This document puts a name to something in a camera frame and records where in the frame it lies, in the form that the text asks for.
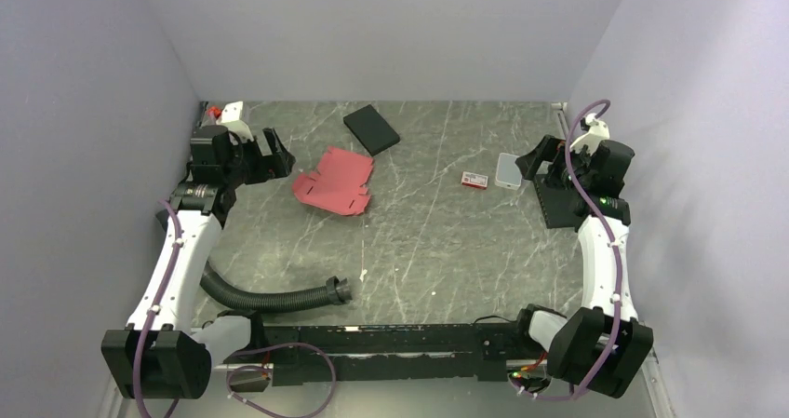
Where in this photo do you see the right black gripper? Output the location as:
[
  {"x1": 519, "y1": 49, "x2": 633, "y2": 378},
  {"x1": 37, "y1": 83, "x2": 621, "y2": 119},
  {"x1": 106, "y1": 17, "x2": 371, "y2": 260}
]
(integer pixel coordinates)
[{"x1": 515, "y1": 135, "x2": 596, "y2": 193}]

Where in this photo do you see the red paper box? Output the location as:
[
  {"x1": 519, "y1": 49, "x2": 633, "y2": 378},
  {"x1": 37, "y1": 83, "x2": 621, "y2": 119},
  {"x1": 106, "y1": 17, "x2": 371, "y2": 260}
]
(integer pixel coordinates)
[{"x1": 292, "y1": 146, "x2": 374, "y2": 216}]

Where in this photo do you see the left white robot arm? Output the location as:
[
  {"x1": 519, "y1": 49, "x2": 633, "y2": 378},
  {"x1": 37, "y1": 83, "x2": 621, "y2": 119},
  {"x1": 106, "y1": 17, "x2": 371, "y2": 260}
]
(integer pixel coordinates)
[{"x1": 100, "y1": 125, "x2": 295, "y2": 400}]

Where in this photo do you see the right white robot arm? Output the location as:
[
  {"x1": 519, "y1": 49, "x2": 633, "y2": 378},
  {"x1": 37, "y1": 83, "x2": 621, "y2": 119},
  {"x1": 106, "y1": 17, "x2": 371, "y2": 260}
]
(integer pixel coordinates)
[{"x1": 512, "y1": 135, "x2": 654, "y2": 398}]

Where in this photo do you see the small red white box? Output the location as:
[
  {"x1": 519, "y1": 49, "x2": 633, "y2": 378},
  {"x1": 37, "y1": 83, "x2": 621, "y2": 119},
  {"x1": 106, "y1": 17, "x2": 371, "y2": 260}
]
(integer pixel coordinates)
[{"x1": 461, "y1": 171, "x2": 488, "y2": 190}]

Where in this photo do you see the black flat box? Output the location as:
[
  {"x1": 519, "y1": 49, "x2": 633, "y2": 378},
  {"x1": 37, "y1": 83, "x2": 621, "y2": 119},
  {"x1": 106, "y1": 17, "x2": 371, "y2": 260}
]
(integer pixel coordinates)
[{"x1": 343, "y1": 104, "x2": 401, "y2": 156}]

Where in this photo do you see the clear plastic case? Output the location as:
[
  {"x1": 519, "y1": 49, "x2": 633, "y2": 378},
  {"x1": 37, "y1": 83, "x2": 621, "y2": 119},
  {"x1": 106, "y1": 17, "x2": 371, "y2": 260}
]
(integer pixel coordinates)
[{"x1": 494, "y1": 153, "x2": 523, "y2": 190}]

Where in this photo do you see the black ridged tray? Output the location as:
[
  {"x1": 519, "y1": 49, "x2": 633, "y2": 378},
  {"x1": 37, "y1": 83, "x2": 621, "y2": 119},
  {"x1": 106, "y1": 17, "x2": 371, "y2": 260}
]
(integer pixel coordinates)
[{"x1": 532, "y1": 174, "x2": 583, "y2": 231}]

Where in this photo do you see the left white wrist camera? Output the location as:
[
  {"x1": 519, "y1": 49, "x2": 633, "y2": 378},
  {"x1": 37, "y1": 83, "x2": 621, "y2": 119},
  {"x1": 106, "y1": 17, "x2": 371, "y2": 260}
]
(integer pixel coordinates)
[{"x1": 202, "y1": 101, "x2": 254, "y2": 143}]

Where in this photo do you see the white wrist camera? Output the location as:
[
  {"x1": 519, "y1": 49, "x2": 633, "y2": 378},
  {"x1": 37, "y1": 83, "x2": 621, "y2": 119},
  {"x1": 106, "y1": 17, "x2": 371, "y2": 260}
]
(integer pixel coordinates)
[
  {"x1": 202, "y1": 101, "x2": 254, "y2": 143},
  {"x1": 570, "y1": 114, "x2": 610, "y2": 155}
]

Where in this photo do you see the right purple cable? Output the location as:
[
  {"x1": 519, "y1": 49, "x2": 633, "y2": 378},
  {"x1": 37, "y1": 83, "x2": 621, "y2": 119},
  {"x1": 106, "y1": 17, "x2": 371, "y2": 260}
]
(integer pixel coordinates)
[{"x1": 509, "y1": 99, "x2": 625, "y2": 403}]

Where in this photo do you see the purple cable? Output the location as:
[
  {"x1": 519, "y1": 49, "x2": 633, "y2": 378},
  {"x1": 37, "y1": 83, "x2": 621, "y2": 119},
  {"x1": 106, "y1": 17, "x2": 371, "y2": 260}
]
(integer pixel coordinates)
[
  {"x1": 130, "y1": 199, "x2": 338, "y2": 418},
  {"x1": 509, "y1": 99, "x2": 625, "y2": 403}
]

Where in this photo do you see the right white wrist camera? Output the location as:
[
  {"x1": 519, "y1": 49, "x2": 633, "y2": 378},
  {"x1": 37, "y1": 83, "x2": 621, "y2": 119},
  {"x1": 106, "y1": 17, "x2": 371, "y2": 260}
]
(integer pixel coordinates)
[{"x1": 570, "y1": 114, "x2": 610, "y2": 155}]

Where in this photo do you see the black corrugated hose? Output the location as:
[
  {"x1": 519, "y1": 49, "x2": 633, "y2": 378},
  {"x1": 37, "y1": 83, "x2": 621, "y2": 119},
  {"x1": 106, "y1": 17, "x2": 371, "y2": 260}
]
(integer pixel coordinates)
[{"x1": 198, "y1": 261, "x2": 354, "y2": 315}]

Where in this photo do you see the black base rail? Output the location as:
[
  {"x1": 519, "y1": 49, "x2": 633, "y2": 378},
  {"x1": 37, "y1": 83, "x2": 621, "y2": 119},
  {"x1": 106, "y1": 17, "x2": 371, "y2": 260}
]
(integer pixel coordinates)
[{"x1": 224, "y1": 321, "x2": 546, "y2": 386}]

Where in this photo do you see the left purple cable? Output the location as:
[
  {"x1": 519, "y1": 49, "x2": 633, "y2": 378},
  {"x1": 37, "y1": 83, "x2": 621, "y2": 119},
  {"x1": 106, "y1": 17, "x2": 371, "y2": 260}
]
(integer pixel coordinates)
[{"x1": 130, "y1": 199, "x2": 338, "y2": 418}]

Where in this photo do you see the aluminium frame rail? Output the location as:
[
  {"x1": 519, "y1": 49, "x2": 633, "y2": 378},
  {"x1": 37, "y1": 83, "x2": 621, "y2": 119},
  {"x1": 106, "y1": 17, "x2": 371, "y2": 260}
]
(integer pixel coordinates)
[{"x1": 95, "y1": 356, "x2": 676, "y2": 417}]

